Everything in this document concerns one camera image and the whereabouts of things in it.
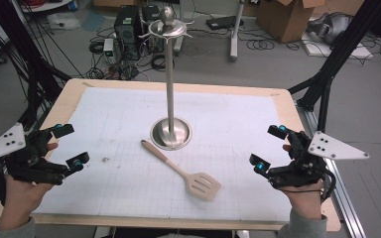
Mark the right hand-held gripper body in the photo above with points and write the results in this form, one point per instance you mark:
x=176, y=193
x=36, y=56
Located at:
x=306, y=173

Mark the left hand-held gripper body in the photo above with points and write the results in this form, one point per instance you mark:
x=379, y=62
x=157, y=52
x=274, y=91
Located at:
x=29, y=163

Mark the beige slotted spatula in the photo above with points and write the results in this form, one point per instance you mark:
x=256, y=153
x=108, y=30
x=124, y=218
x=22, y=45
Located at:
x=158, y=153

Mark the steel utensil stand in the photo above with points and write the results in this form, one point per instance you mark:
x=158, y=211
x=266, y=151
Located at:
x=169, y=99

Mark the person's right hand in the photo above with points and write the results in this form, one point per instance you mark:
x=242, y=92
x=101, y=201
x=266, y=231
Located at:
x=306, y=201

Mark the person's left hand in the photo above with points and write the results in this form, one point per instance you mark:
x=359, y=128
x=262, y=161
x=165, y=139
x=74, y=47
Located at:
x=21, y=198

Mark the white grid mat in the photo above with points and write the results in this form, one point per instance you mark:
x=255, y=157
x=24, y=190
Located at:
x=112, y=185

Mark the small white box device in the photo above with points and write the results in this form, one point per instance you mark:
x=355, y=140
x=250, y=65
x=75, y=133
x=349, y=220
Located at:
x=108, y=46

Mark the white metal stand leg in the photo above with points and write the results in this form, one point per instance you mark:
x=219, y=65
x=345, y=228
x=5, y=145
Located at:
x=234, y=39

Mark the clear plastic bag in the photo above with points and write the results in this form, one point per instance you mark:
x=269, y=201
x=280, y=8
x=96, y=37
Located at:
x=63, y=21

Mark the white flat board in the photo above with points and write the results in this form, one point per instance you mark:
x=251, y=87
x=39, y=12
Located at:
x=357, y=53

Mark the brown cardboard box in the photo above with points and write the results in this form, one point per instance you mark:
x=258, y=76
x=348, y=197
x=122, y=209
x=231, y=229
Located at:
x=284, y=20

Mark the grey rounded device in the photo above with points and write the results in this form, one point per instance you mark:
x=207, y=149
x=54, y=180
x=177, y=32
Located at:
x=339, y=28

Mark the black computer tower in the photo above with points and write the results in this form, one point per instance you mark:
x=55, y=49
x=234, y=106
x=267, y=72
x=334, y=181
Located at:
x=127, y=29

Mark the flat black device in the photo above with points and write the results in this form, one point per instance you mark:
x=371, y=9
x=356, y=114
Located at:
x=223, y=22

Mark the aluminium rail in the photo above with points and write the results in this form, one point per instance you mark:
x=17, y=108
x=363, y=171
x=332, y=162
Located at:
x=347, y=205

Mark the black metal frame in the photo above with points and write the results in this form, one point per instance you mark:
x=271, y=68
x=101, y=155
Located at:
x=340, y=53
x=23, y=49

